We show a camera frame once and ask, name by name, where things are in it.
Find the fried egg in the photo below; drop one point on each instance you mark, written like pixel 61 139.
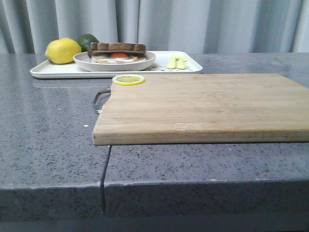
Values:
pixel 114 58

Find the bread slice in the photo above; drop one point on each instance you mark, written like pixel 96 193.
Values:
pixel 142 56
pixel 97 48

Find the white round plate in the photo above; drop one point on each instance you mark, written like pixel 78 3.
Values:
pixel 114 66

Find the white bear tray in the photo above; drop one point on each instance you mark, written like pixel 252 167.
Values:
pixel 49 70

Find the lemon slice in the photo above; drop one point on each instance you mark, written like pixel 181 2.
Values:
pixel 128 79

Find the wooden cutting board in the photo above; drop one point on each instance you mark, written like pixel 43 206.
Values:
pixel 205 108

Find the green lime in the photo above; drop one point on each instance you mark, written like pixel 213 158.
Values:
pixel 85 41

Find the yellow lemon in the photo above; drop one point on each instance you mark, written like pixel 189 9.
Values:
pixel 62 51

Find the grey curtain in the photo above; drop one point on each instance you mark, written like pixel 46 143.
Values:
pixel 193 26

